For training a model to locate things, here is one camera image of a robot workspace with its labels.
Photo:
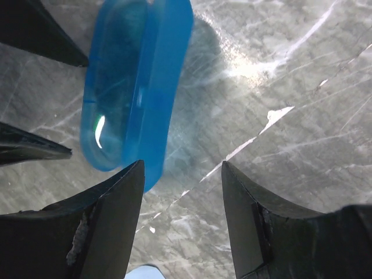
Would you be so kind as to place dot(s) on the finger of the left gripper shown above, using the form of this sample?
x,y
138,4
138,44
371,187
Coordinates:
x,y
20,146
27,25

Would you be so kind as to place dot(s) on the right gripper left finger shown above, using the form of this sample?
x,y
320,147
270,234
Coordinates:
x,y
89,235

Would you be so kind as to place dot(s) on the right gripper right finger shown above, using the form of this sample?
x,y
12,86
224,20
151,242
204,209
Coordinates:
x,y
271,237

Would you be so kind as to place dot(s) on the blue translucent glasses case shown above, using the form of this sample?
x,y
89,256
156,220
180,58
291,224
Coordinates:
x,y
136,57

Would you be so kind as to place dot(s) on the light blue cleaning cloth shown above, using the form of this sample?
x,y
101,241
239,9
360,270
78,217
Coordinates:
x,y
146,271

